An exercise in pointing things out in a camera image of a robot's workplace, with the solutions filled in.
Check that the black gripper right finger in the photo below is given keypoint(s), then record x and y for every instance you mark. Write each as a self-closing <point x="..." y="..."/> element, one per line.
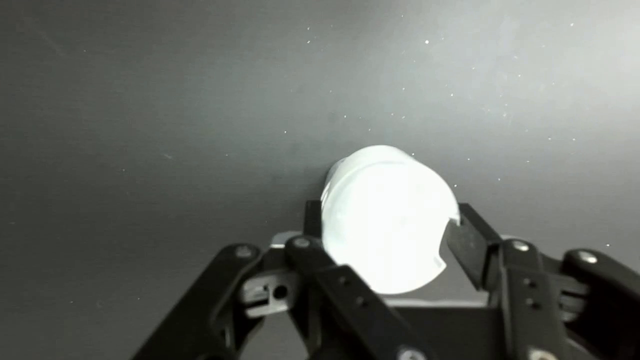
<point x="582" y="307"/>

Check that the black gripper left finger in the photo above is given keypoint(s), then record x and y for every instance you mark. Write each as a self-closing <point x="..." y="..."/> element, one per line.
<point x="332" y="308"/>

